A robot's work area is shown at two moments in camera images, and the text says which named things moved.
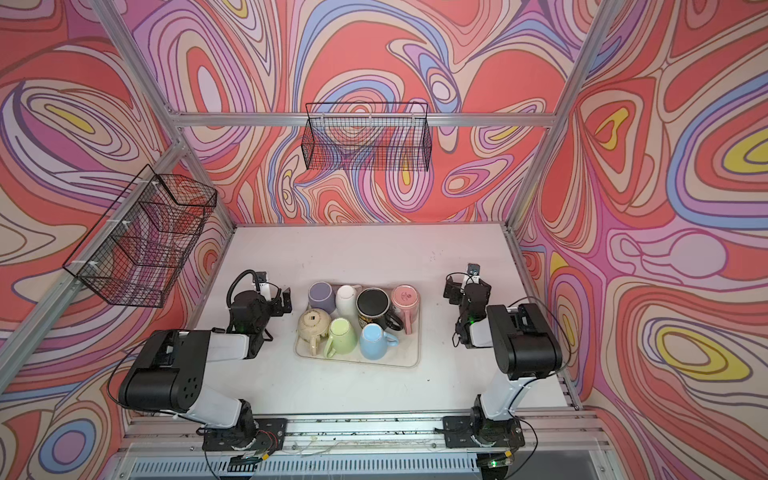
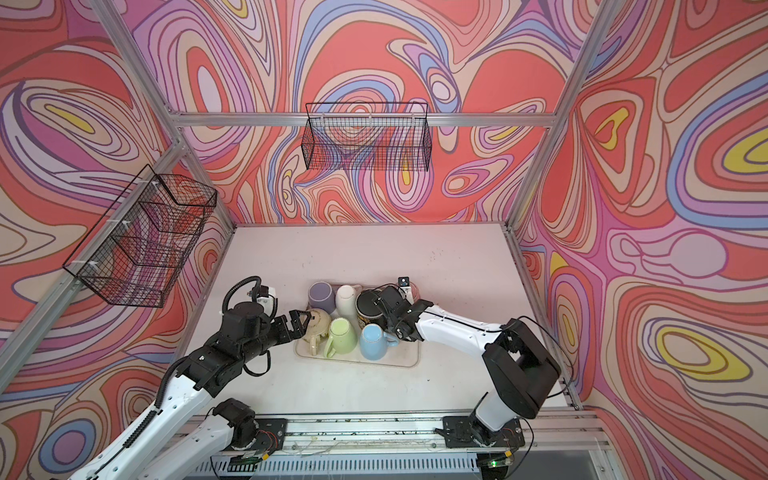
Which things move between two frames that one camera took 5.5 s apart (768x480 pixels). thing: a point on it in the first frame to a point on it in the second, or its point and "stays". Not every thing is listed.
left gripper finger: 286,295 to 298,327
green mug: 342,338 stays
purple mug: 322,296 stays
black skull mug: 372,307 stays
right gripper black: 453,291 to 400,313
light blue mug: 374,342 stays
